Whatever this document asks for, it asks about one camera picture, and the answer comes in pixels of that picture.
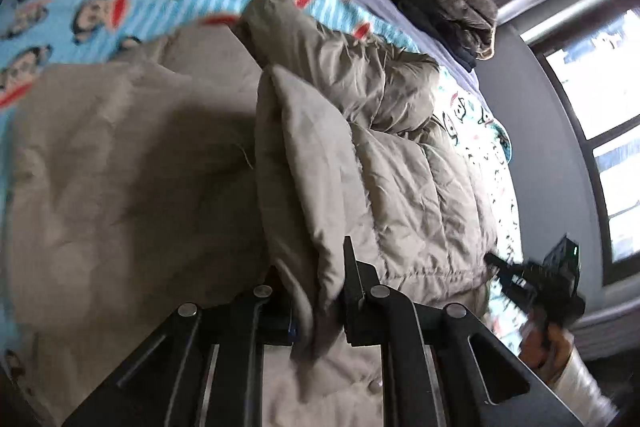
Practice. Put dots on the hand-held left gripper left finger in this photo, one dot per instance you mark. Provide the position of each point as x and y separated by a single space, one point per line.
279 323

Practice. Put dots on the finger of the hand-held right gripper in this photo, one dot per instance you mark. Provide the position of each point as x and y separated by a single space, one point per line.
500 266

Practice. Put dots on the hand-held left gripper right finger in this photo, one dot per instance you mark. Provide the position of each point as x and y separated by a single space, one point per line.
361 307

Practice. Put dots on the beige padded jacket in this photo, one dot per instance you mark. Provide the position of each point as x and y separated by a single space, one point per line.
150 157

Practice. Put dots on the dark folded clothes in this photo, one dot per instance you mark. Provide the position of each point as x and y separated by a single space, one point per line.
425 14

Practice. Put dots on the person's right hand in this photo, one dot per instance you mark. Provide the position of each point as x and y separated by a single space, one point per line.
537 347

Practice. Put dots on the window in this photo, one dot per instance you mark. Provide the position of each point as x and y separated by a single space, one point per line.
600 97

